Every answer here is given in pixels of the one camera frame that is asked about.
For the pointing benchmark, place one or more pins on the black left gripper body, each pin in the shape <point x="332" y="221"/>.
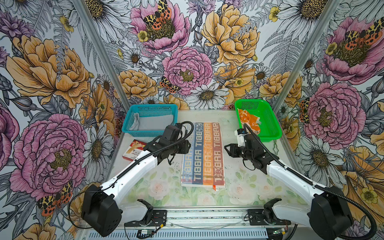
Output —
<point x="180" y="148"/>

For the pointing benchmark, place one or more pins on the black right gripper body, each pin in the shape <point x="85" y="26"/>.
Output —
<point x="246" y="155"/>

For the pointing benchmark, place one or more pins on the light grey towel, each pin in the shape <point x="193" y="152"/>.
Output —
<point x="156" y="123"/>

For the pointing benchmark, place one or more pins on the printed cream towel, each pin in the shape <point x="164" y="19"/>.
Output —
<point x="203" y="166"/>

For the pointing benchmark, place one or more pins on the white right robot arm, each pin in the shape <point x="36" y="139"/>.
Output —
<point x="327" y="213"/>

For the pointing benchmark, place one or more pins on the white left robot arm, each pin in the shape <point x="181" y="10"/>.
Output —
<point x="101" y="206"/>

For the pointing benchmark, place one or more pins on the green plastic basket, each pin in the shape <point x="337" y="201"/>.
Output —
<point x="260" y="112"/>

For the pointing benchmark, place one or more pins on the orange patterned towel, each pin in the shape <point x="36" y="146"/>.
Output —
<point x="249" y="120"/>

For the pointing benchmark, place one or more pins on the red and white carton box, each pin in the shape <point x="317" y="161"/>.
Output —
<point x="134" y="149"/>

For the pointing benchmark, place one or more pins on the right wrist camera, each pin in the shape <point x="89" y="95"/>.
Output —
<point x="240" y="134"/>

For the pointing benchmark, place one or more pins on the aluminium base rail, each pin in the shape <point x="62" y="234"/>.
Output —
<point x="208" y="223"/>

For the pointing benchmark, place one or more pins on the right aluminium frame post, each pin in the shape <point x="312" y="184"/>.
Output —
<point x="325" y="18"/>

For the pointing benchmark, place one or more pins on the aluminium frame post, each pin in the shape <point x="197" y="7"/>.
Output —
<point x="325" y="18"/>
<point x="97" y="41"/>

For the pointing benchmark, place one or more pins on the left aluminium frame post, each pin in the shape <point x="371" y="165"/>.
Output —
<point x="97" y="41"/>

